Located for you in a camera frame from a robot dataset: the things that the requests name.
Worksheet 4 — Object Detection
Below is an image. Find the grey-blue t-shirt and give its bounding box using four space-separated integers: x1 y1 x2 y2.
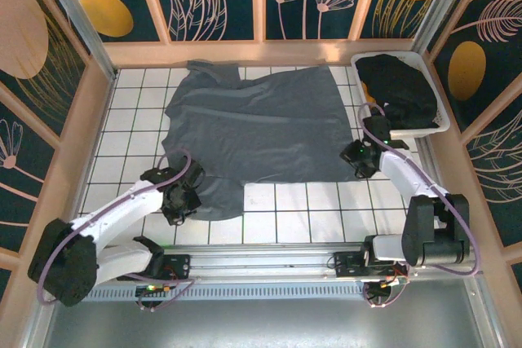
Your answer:
161 59 361 222

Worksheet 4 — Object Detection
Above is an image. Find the white plastic basket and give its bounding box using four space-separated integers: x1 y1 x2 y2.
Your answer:
350 51 452 139

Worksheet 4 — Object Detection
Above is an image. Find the black t-shirt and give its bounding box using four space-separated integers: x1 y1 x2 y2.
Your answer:
356 53 444 130

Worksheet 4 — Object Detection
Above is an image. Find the grey metal sheet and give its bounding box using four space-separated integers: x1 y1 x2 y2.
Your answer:
38 297 505 348

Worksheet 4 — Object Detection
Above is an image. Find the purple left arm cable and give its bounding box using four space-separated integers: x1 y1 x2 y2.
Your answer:
36 148 199 312

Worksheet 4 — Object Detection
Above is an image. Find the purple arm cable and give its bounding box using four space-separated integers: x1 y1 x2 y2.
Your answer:
36 148 199 312
357 102 484 309

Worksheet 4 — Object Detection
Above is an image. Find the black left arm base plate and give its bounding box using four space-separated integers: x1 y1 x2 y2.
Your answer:
117 253 192 282

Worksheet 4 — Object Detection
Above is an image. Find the aluminium mounting rail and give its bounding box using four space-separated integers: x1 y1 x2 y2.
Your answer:
38 243 486 284

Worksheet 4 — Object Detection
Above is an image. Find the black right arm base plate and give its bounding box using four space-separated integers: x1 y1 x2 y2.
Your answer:
332 249 409 284

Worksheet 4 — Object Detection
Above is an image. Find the perforated metal cable tray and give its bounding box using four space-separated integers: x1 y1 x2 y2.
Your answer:
81 282 368 301

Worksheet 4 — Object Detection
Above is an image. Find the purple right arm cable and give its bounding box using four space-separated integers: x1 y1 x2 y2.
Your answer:
357 102 484 309

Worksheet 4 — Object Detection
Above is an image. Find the aluminium corner post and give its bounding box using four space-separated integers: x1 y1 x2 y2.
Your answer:
32 0 118 82
410 0 476 58

